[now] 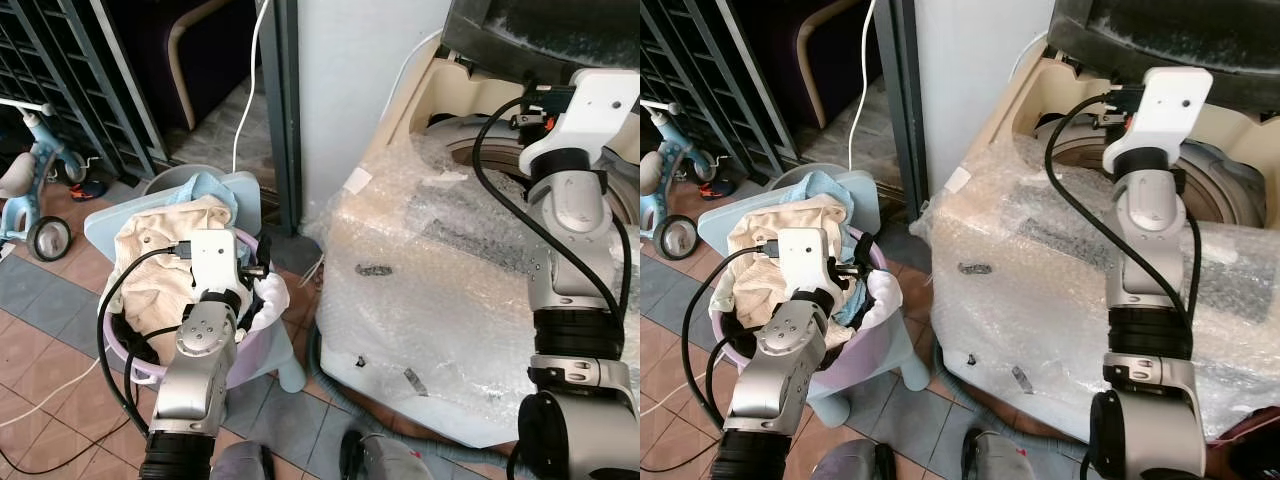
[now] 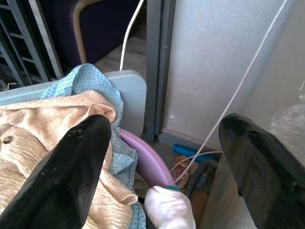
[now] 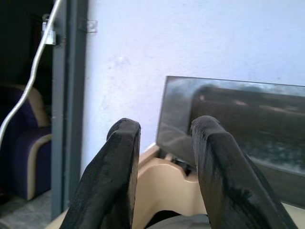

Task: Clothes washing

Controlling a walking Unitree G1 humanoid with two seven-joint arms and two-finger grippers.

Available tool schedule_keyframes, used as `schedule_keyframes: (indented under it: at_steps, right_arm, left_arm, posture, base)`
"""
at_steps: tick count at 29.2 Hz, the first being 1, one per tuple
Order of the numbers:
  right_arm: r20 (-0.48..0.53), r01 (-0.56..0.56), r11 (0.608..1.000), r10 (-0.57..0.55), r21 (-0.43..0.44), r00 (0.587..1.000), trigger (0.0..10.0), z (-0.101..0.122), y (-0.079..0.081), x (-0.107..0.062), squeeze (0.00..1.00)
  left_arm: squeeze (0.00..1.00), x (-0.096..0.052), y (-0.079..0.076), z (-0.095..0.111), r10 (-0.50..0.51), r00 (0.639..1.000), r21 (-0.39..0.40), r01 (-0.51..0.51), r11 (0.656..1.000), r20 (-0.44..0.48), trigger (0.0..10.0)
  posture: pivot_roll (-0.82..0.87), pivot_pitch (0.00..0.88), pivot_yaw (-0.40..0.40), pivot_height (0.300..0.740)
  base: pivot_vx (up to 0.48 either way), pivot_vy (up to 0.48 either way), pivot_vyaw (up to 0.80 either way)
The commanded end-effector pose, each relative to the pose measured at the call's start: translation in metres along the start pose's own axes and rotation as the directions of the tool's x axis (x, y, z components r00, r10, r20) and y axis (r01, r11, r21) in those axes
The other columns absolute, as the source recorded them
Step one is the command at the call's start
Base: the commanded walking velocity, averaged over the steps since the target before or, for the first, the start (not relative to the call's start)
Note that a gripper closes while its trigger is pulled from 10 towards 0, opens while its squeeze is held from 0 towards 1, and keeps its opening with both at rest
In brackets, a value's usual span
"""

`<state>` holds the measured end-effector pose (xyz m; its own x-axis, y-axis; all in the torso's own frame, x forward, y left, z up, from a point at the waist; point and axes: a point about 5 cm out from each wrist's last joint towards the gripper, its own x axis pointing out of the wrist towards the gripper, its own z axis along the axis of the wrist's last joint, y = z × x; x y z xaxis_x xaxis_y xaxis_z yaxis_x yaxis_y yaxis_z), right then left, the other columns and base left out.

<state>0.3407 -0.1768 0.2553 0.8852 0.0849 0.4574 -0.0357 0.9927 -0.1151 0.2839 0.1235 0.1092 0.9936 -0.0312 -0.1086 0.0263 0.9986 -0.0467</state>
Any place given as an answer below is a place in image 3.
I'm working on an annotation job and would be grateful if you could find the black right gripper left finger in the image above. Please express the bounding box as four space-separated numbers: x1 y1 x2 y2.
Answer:
61 117 142 229

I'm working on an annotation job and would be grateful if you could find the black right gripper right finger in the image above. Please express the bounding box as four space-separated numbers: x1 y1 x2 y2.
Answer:
190 115 299 229

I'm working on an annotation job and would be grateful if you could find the dark glass washer lid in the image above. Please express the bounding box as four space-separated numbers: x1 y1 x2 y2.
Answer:
156 75 305 210

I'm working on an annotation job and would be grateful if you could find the purple and beige armchair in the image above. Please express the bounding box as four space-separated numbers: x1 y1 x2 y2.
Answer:
0 82 52 201

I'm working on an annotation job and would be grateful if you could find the silver padlock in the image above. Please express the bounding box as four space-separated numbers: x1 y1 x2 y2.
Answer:
41 14 58 46

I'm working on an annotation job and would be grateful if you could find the grey metal door frame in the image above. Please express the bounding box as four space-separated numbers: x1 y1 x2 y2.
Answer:
51 0 89 221

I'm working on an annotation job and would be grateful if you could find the white cable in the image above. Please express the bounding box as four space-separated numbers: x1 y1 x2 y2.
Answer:
0 0 63 138

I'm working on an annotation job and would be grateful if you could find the clear plastic wall clip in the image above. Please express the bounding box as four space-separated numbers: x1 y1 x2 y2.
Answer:
80 19 99 33

